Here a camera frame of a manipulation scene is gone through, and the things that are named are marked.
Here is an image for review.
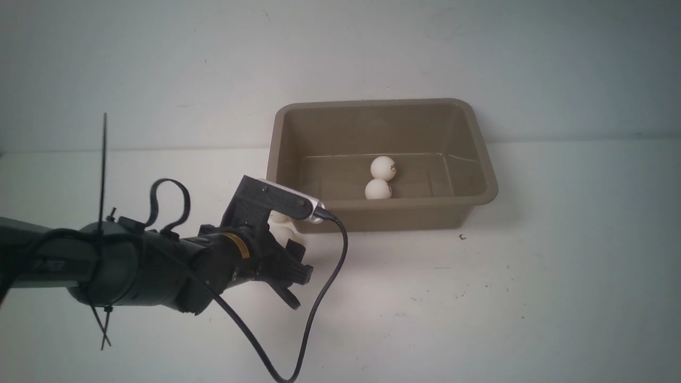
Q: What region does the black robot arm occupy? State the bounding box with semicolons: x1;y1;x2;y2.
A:
2;217;313;315

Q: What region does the black camera cable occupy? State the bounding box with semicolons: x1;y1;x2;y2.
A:
207;210;349;383

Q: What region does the black zip tie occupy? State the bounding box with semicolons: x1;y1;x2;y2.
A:
90;112;113;351

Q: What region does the white ping-pong ball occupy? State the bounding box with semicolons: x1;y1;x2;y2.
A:
364;178;393;199
370;156;397;182
268;211;306;247

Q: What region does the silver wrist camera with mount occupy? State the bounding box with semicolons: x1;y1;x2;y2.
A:
220;175;326;228

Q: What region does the tan plastic bin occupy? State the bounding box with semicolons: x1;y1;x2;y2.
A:
266;98;499;232

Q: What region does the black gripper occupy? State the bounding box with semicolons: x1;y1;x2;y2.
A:
200;224;314;310

